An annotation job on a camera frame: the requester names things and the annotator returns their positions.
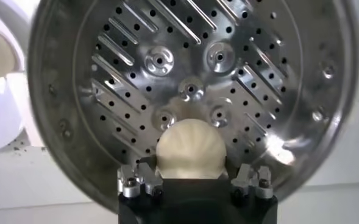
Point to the perforated steel steamer basket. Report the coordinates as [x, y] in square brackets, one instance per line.
[191, 61]

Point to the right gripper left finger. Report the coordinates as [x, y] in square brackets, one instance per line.
[130, 182]

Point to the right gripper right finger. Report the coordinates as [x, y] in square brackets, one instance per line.
[263, 184]

